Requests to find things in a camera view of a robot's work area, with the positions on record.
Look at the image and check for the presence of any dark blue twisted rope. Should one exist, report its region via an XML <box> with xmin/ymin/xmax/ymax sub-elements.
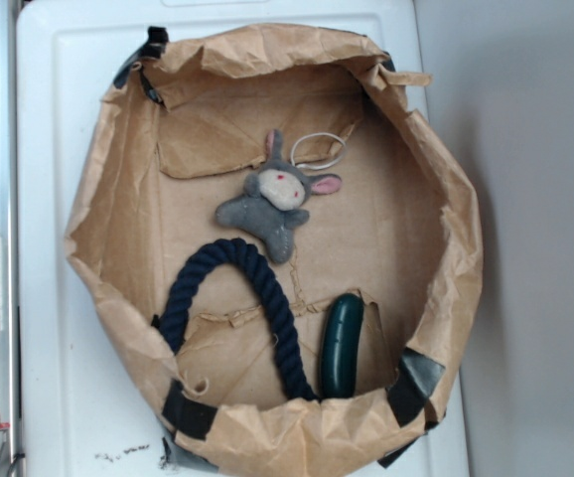
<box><xmin>159</xmin><ymin>237</ymin><xmax>319</xmax><ymax>402</ymax></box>

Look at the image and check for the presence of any brown paper bag bin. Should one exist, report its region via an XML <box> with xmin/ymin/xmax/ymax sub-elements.
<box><xmin>66</xmin><ymin>24</ymin><xmax>483</xmax><ymax>476</ymax></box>

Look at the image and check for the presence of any grey plush donkey toy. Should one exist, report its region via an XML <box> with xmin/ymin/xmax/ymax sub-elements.
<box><xmin>215</xmin><ymin>129</ymin><xmax>342</xmax><ymax>263</ymax></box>

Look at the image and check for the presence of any dark green toy cucumber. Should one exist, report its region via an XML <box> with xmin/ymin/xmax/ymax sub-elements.
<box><xmin>320</xmin><ymin>293</ymin><xmax>363</xmax><ymax>398</ymax></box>

